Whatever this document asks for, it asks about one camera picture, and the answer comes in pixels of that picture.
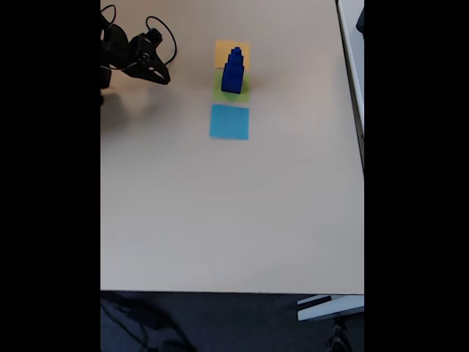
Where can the small blue cube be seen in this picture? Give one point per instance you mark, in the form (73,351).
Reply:
(235,59)

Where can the orange paper square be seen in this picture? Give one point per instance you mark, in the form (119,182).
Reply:
(220,55)

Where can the green paper square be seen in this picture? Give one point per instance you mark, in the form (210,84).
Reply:
(218,89)

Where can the light blue paper square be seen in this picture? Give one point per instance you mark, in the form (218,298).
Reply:
(229,122)

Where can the large blue cube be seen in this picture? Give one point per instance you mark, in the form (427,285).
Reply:
(231,86)

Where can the medium blue cube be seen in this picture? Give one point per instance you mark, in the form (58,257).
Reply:
(233,71)

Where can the white neighbouring table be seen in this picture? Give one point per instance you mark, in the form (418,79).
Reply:
(351,73)

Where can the dark blue object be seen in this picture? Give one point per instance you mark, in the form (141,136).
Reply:
(361,20)

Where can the white table foot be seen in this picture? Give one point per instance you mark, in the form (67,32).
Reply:
(329,308)

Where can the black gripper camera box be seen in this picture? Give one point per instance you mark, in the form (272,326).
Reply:
(154,36)

